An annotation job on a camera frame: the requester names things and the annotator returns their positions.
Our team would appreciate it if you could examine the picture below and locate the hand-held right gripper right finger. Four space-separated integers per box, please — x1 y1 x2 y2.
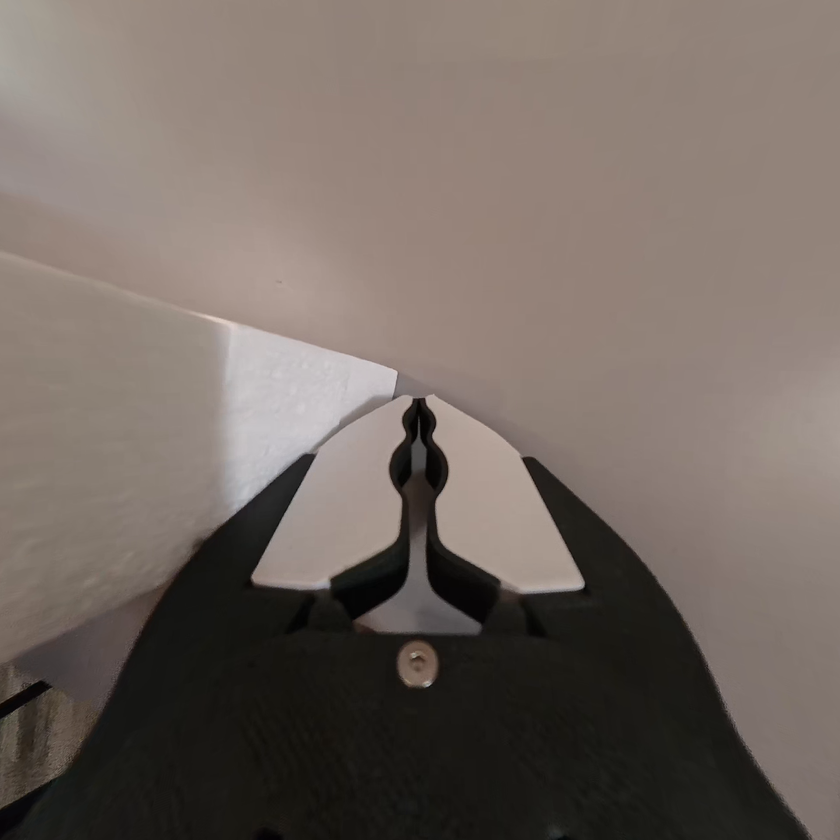
420 394 586 624

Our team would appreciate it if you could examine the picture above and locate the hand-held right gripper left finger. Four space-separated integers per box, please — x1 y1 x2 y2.
251 395 421 621

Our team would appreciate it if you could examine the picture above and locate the white foam cube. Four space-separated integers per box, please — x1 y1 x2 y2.
0 249 399 667

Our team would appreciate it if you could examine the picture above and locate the grey desk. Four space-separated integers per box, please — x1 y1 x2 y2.
0 0 840 795

